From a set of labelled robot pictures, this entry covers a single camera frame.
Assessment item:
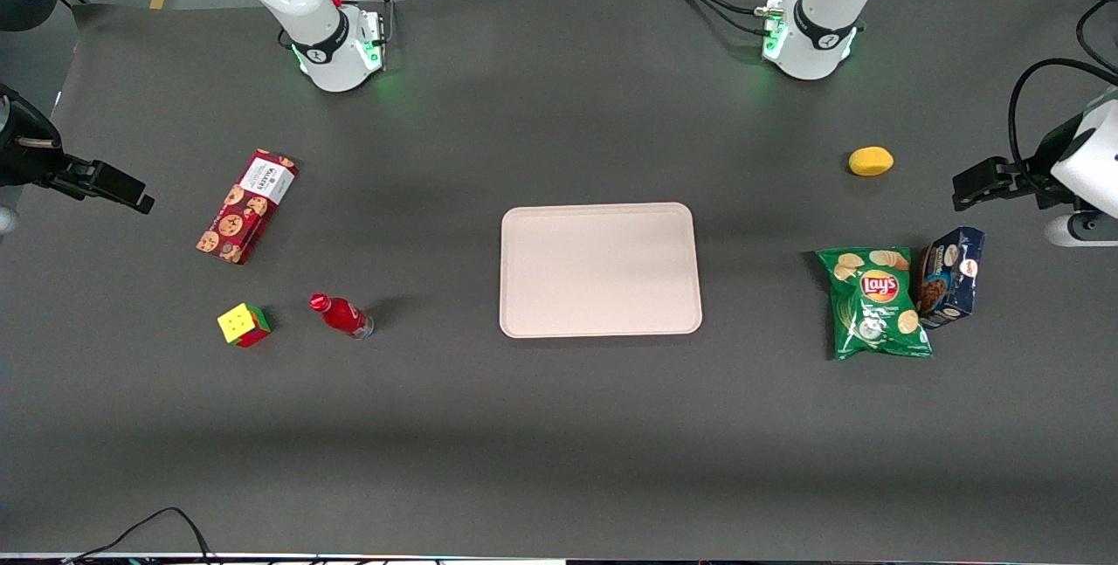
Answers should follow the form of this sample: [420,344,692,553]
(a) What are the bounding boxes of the black cable at mat edge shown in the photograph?
[1076,0,1118,77]

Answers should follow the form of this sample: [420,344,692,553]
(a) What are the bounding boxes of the yellow lemon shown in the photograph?
[848,146,895,177]

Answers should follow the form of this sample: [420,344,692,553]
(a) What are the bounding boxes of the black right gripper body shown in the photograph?
[0,83,67,191]

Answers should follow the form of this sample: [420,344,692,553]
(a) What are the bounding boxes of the green lays chips bag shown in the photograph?
[815,246,935,362]

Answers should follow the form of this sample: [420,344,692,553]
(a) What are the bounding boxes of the blue cookie box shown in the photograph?
[915,226,987,330]

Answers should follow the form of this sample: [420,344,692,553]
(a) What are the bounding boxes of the red coke bottle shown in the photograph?
[308,293,375,341]

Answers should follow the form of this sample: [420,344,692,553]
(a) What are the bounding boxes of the rubik's cube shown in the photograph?
[217,302,273,349]

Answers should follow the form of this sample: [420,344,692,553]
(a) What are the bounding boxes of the beige plastic tray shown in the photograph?
[499,203,704,339]

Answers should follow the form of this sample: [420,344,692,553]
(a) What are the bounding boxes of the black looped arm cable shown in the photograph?
[1009,59,1118,190]

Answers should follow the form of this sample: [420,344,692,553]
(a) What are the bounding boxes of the dark grey table mat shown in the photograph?
[0,0,1118,562]

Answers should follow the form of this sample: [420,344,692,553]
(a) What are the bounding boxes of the thin black cable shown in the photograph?
[61,507,219,565]

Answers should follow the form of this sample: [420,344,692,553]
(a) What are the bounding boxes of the red cookie box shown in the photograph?
[195,148,300,266]

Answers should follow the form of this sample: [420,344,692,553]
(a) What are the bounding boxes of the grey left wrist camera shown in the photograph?
[1044,211,1118,248]

